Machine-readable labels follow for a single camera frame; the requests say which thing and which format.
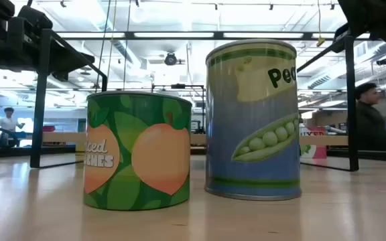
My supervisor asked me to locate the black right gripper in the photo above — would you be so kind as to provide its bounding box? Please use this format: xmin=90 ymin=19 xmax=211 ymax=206
xmin=330 ymin=0 xmax=386 ymax=56

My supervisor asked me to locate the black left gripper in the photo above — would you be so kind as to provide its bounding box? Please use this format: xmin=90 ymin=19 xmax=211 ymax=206
xmin=0 ymin=16 xmax=96 ymax=83

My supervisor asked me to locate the green sliced peaches can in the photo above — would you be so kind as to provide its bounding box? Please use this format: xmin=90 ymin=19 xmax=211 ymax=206
xmin=82 ymin=90 xmax=193 ymax=212

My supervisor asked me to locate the pink white mixed label can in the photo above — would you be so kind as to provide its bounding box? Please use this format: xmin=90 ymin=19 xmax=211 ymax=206
xmin=299 ymin=126 xmax=328 ymax=160

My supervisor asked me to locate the blue peas can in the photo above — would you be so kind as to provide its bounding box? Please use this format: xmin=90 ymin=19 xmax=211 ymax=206
xmin=204 ymin=38 xmax=303 ymax=202

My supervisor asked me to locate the person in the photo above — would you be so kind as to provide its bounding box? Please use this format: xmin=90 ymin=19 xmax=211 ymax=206
xmin=0 ymin=106 xmax=25 ymax=147
xmin=353 ymin=82 xmax=386 ymax=152

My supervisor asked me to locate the grey-white background machine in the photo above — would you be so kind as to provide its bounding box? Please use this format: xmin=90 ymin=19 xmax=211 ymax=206
xmin=326 ymin=125 xmax=347 ymax=135

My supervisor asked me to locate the yellow hanging cable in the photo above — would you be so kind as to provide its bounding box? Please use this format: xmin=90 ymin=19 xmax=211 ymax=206
xmin=316 ymin=0 xmax=327 ymax=48

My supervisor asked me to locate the black hanging cable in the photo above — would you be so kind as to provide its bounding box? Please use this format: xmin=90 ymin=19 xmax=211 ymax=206
xmin=94 ymin=0 xmax=113 ymax=93

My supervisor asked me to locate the thin dark hanging cable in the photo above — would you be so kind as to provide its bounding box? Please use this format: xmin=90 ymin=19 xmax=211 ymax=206
xmin=123 ymin=0 xmax=132 ymax=91

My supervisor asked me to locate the black round overhead camera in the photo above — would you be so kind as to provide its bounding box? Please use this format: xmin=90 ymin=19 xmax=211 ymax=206
xmin=164 ymin=51 xmax=180 ymax=67

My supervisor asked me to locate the black metal rig frame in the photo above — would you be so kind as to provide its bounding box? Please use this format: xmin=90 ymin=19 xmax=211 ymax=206
xmin=0 ymin=30 xmax=386 ymax=162

